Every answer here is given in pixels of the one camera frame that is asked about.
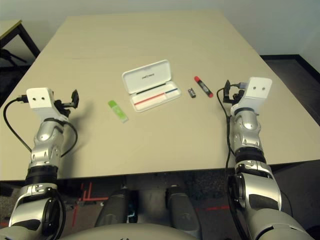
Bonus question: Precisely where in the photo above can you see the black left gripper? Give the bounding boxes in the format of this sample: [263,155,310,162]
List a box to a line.
[53,89,80,117]

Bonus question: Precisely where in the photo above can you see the grey robot left leg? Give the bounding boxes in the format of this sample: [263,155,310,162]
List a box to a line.
[94,187,137,228]

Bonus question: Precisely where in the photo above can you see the grey robot right leg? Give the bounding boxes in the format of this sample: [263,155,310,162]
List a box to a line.
[166,184,202,238]

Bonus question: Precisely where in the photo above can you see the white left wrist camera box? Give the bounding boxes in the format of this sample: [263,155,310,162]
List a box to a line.
[25,87,71,123]

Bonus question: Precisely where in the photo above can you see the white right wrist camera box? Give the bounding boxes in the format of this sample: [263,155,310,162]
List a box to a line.
[231,76,273,117]

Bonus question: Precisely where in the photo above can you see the red floor tape lines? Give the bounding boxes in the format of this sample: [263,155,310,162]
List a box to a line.
[72,181,110,226]

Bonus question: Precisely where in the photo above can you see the red floor tape cross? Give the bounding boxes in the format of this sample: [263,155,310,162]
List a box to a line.
[194,204,231,212]

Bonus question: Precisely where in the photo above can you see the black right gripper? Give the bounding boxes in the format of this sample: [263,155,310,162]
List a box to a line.
[223,79,247,106]

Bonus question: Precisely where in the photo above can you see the grey robot leg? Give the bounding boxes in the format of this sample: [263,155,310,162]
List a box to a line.
[166,184,202,238]
[94,187,137,228]

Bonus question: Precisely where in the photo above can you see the white plastic pencil case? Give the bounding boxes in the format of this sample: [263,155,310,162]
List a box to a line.
[121,59,183,114]

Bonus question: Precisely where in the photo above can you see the grey robot torso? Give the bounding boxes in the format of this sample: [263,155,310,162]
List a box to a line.
[59,222,201,240]

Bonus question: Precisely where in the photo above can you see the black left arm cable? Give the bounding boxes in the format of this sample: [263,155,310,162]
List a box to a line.
[2,94,78,158]

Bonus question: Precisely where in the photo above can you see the black tripod stand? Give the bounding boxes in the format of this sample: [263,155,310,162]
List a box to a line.
[0,48,28,68]

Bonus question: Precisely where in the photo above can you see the black framed side table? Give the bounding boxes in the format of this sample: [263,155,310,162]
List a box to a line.
[0,19,41,68]

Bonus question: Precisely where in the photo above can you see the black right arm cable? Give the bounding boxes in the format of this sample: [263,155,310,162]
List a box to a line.
[216,82,251,240]

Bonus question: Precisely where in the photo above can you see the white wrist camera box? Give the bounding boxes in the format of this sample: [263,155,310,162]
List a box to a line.
[231,76,273,117]
[25,87,71,123]

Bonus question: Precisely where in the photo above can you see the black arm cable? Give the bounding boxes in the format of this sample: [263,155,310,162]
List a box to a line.
[2,94,78,158]
[216,82,251,240]

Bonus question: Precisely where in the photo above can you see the red black whiteboard marker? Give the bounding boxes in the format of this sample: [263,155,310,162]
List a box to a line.
[193,75,214,99]

